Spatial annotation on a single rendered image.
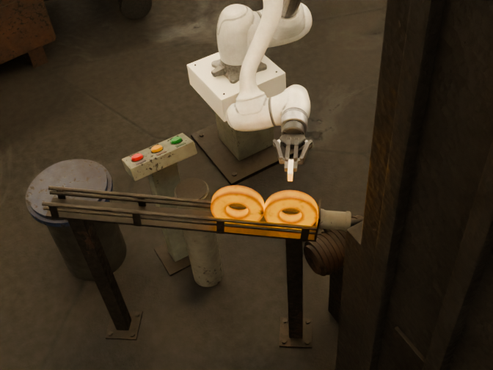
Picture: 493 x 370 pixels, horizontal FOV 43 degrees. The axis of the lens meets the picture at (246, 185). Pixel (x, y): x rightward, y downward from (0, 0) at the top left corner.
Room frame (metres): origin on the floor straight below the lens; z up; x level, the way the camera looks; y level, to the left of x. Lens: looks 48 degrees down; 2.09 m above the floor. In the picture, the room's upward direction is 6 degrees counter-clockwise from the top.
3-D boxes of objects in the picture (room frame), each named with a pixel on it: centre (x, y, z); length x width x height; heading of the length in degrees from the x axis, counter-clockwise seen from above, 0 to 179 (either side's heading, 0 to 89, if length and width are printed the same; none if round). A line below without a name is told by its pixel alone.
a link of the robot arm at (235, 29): (2.19, -0.03, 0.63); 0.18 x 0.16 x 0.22; 104
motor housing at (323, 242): (1.18, -0.28, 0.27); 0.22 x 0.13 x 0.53; 116
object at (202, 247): (1.44, 0.19, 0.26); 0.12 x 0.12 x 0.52
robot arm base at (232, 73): (2.17, 0.00, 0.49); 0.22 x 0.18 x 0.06; 119
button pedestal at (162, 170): (1.57, 0.30, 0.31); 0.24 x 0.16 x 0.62; 116
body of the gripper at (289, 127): (1.46, -0.17, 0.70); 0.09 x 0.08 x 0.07; 170
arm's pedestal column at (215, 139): (2.18, -0.02, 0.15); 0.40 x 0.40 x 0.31; 27
